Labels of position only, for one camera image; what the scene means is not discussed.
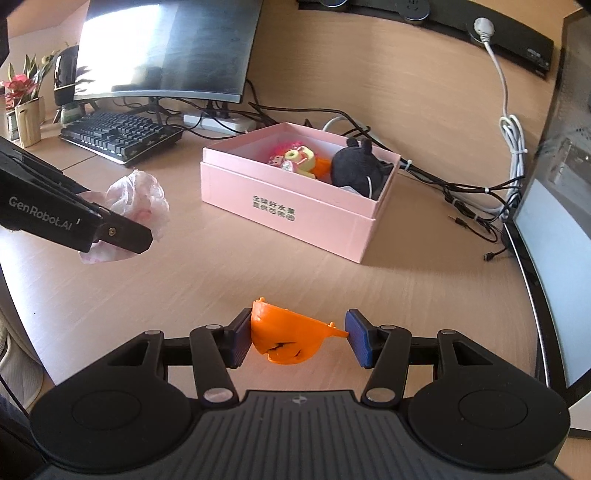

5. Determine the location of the white pink wrapper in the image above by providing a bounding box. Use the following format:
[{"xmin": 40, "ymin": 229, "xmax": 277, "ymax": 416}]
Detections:
[{"xmin": 79, "ymin": 170, "xmax": 170, "ymax": 265}]

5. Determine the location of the orange plastic toy piece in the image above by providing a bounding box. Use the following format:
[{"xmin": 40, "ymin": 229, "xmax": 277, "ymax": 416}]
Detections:
[{"xmin": 249, "ymin": 297, "xmax": 349, "ymax": 365}]

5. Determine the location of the black plush toy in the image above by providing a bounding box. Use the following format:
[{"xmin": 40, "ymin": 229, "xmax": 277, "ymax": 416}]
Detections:
[{"xmin": 331, "ymin": 138, "xmax": 394, "ymax": 200}]

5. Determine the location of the hello kitty toy camera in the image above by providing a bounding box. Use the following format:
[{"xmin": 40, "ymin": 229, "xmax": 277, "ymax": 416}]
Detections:
[{"xmin": 267, "ymin": 145, "xmax": 317, "ymax": 179}]

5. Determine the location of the pink plastic strainer scoop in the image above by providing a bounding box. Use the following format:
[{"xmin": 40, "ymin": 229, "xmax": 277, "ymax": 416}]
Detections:
[{"xmin": 270, "ymin": 141, "xmax": 304, "ymax": 159}]

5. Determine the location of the orange plastic bowl piece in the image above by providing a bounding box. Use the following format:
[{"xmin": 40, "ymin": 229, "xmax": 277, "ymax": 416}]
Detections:
[{"xmin": 310, "ymin": 157, "xmax": 332, "ymax": 179}]

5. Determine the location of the black keyboard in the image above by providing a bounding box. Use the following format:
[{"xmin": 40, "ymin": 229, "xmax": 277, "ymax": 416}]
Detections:
[{"xmin": 59, "ymin": 111, "xmax": 183, "ymax": 165}]

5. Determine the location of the potted red flower plant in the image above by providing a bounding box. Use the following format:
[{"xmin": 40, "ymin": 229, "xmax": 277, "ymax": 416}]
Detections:
[{"xmin": 1, "ymin": 50, "xmax": 58, "ymax": 148}]

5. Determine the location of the pink cardboard box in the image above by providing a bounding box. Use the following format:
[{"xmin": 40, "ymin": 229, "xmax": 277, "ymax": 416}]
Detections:
[{"xmin": 200, "ymin": 123, "xmax": 401, "ymax": 263}]

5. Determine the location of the black speaker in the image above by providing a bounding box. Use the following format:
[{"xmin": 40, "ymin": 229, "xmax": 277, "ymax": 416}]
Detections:
[{"xmin": 53, "ymin": 45, "xmax": 79, "ymax": 107}]

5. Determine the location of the white desk power strip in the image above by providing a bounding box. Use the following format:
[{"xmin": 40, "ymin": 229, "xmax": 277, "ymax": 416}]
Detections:
[{"xmin": 182, "ymin": 113, "xmax": 257, "ymax": 136}]

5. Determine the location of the white glass computer case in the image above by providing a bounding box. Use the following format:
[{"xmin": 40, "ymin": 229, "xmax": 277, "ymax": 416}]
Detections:
[{"xmin": 505, "ymin": 8, "xmax": 590, "ymax": 438}]

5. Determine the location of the black computer monitor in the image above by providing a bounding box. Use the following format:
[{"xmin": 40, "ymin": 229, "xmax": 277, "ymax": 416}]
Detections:
[{"xmin": 74, "ymin": 0, "xmax": 263, "ymax": 103}]

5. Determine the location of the black cable bundle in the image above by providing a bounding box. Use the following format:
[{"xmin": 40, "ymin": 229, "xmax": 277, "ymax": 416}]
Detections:
[{"xmin": 82, "ymin": 78, "xmax": 525, "ymax": 264}]

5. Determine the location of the white bundled power cable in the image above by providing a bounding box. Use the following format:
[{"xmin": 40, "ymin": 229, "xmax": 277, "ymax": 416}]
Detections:
[{"xmin": 469, "ymin": 16, "xmax": 530, "ymax": 218}]

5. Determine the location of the black wall power strip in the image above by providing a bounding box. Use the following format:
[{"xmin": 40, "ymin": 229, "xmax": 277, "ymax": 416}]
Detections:
[{"xmin": 297, "ymin": 0, "xmax": 554, "ymax": 78}]

